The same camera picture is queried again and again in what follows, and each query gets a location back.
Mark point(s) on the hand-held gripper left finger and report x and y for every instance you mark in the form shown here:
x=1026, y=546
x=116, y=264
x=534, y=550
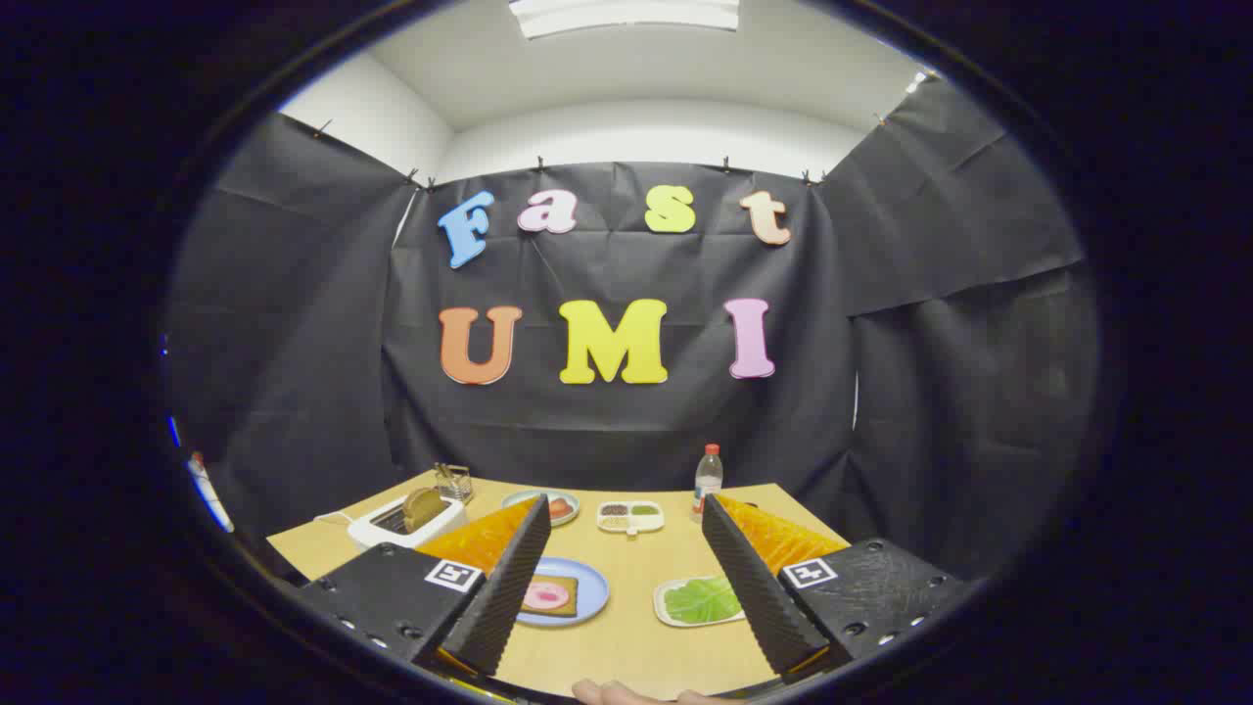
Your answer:
x=509, y=587

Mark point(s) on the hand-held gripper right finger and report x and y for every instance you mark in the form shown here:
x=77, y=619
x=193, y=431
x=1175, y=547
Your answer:
x=749, y=587

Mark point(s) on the green lettuce leaf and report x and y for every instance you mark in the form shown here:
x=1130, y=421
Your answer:
x=700, y=599

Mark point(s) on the brown bread slice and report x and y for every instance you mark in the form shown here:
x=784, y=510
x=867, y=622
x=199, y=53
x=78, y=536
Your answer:
x=424, y=509

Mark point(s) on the pink ham slice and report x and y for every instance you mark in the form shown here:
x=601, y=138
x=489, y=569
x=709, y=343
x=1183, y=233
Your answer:
x=546, y=595

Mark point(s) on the square toast slice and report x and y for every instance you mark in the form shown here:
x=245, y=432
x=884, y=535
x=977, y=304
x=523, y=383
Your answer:
x=566, y=609

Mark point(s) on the blue round plate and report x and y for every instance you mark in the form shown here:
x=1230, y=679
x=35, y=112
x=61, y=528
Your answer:
x=592, y=587

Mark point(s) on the pale green round plate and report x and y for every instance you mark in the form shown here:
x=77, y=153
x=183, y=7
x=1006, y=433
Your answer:
x=519, y=500

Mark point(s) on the white square plate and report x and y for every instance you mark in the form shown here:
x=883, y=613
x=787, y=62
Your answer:
x=661, y=607

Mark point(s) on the red tomato slice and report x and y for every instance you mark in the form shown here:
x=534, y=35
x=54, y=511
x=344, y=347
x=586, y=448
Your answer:
x=560, y=507

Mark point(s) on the clear plastic water bottle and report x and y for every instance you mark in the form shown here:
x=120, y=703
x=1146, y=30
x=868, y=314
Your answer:
x=708, y=480

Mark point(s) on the white divided dish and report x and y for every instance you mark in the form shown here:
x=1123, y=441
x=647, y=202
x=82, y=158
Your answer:
x=631, y=529

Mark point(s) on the white toaster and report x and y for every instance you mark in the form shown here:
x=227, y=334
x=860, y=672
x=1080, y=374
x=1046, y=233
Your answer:
x=377, y=534

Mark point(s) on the black backdrop cloth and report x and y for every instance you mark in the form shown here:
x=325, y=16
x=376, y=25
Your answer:
x=607, y=431

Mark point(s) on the ceiling light panel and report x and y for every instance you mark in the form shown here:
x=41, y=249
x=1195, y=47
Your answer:
x=626, y=15

